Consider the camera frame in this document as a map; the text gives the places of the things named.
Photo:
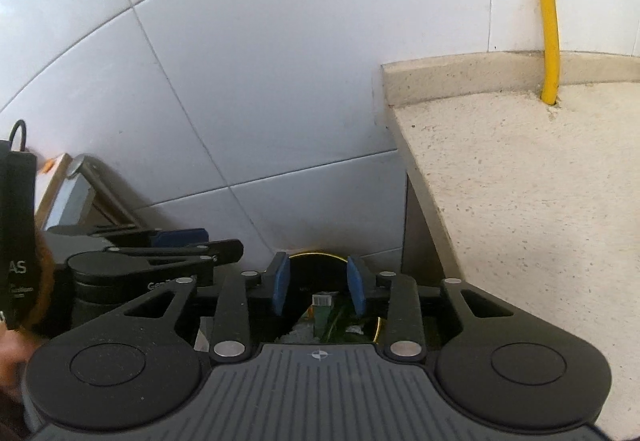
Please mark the green white milk carton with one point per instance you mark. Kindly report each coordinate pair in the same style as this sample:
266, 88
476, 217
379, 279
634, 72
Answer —
322, 305

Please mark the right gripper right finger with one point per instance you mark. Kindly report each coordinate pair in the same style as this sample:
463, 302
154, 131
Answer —
395, 299

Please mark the black trash bin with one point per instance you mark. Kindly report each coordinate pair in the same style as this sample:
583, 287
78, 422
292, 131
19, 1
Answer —
313, 273

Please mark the person left hand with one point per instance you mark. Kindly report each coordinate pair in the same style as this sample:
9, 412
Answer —
16, 348

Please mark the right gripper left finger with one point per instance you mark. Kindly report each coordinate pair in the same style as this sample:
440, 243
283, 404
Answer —
249, 309

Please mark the yellow gas pipe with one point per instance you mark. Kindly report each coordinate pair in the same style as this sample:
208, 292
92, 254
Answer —
552, 54

